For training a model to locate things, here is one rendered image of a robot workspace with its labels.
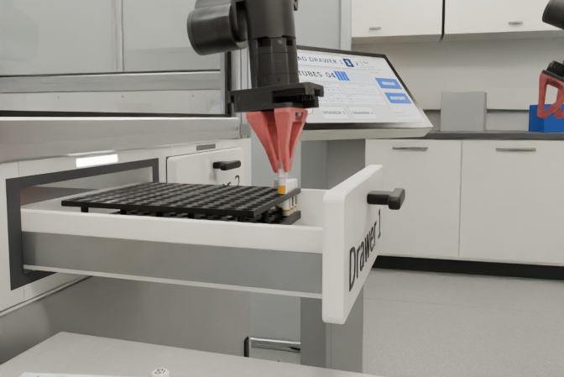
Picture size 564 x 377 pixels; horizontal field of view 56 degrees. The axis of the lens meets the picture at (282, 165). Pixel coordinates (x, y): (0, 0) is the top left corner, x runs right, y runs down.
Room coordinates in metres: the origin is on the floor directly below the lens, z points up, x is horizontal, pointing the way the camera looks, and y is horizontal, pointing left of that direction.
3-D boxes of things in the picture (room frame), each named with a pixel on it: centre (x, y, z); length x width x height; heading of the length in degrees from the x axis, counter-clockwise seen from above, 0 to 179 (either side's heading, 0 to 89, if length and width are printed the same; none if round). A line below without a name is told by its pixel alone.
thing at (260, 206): (0.59, 0.01, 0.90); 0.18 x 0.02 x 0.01; 163
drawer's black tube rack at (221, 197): (0.62, 0.11, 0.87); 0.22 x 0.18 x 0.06; 73
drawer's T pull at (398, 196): (0.55, -0.11, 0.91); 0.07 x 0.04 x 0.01; 163
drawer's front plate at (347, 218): (0.56, -0.08, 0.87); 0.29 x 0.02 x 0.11; 163
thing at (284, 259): (0.62, 0.12, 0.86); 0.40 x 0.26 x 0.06; 73
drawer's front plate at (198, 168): (0.96, 0.13, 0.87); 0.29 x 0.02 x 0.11; 163
